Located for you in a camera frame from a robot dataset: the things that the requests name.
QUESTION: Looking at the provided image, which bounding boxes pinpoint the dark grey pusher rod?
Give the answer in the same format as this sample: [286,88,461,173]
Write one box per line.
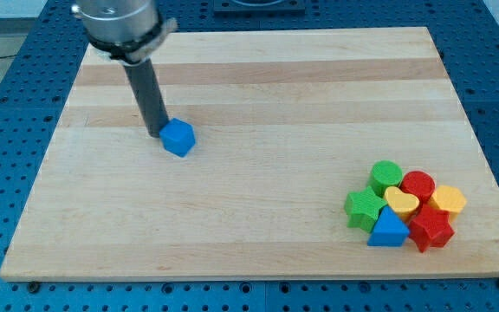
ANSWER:
[124,60,170,138]

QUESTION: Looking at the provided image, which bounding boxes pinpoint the blue cube block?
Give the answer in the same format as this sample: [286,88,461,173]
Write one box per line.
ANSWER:
[159,118,196,157]

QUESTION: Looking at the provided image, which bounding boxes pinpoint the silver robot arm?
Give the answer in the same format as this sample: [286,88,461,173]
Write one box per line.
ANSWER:
[71,0,178,138]

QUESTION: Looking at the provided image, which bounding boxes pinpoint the wooden board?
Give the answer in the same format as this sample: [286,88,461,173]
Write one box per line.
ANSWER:
[0,27,499,282]

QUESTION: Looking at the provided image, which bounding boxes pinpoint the green star block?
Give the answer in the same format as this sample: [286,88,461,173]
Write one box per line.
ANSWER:
[344,186,387,233]

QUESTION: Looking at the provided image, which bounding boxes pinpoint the green cylinder block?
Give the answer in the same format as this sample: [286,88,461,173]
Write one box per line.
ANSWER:
[367,160,404,197]

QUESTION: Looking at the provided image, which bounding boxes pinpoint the blue triangle block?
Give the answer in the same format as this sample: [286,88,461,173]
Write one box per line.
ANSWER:
[367,205,410,248]

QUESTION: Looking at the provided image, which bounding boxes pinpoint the yellow heart block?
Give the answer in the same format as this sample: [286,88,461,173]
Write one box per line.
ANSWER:
[383,186,420,223]

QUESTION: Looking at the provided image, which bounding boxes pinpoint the red cylinder block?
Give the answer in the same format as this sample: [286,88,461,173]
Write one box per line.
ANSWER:
[399,171,436,203]

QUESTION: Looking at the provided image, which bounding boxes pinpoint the red star block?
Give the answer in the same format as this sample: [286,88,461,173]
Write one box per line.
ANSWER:
[408,204,455,253]

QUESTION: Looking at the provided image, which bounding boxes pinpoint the yellow hexagon block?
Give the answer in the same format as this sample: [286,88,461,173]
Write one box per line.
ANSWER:
[427,185,467,223]

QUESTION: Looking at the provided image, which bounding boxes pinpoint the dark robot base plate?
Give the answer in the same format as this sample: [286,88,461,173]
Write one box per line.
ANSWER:
[211,0,306,14]

